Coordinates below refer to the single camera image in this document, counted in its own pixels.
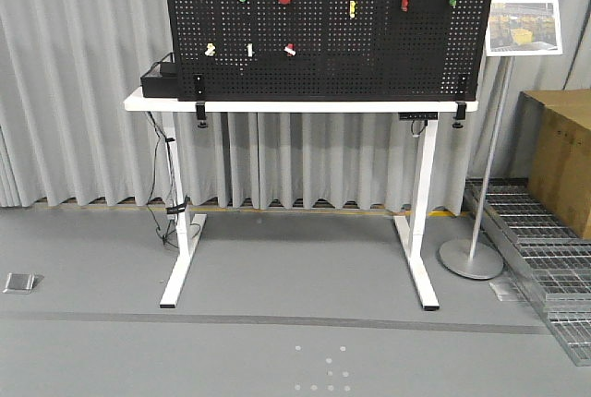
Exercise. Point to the red white rotary knob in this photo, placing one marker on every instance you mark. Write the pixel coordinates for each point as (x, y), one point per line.
(290, 49)

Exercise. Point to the yellow white rotary knob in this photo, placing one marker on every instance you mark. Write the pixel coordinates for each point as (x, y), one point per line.
(210, 49)

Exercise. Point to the table height control panel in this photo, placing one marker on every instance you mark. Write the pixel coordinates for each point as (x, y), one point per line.
(418, 116)

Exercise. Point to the white height-adjustable table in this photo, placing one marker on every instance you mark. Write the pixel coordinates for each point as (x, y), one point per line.
(410, 230)

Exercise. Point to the left black pegboard clamp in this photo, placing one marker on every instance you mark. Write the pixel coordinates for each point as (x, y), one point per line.
(200, 101)

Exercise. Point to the black pegboard clamp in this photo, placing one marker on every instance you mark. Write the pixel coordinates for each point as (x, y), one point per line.
(461, 91)
(200, 101)

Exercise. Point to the black perforated pegboard panel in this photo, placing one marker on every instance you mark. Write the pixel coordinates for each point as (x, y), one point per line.
(383, 54)

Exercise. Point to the black electronics box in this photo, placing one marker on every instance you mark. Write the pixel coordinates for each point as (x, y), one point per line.
(160, 81)

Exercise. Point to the right black pegboard clamp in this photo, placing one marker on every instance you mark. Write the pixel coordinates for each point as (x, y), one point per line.
(461, 91)

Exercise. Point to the brown cardboard box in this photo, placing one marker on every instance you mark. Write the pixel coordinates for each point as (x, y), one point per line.
(560, 174)

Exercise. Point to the metal floor grating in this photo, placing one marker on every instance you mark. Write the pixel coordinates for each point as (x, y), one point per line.
(550, 264)

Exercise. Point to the silver floor outlet box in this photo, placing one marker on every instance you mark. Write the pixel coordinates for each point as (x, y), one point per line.
(21, 283)

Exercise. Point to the yellow toggle switch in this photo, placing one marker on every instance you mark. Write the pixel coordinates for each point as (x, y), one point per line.
(352, 9)

